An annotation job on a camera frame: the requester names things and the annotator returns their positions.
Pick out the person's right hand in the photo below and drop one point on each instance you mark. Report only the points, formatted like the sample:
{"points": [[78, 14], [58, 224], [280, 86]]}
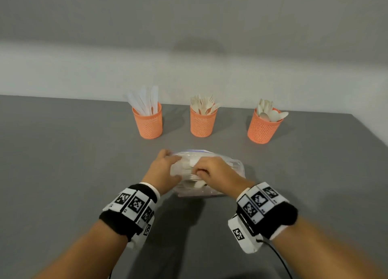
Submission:
{"points": [[222, 175]]}

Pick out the person's left hand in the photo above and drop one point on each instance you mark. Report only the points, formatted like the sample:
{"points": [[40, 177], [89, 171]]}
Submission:
{"points": [[159, 174]]}

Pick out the clear plastic bag of cutlery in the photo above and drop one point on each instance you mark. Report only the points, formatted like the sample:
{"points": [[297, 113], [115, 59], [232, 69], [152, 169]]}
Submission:
{"points": [[233, 166]]}

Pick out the orange mesh cup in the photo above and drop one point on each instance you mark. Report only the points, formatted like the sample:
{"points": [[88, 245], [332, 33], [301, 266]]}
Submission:
{"points": [[148, 127], [262, 131], [202, 125]]}

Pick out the bunch of white spoons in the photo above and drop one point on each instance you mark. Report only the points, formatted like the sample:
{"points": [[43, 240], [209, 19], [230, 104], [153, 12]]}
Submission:
{"points": [[274, 115]]}

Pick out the person's right forearm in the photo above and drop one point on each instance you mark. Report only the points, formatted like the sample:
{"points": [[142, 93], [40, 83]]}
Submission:
{"points": [[321, 251]]}

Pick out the person's left forearm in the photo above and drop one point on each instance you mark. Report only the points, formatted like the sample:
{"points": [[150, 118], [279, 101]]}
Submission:
{"points": [[85, 251]]}

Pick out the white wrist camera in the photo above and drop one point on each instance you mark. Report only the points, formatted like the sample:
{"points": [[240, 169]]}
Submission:
{"points": [[245, 239], [142, 236]]}

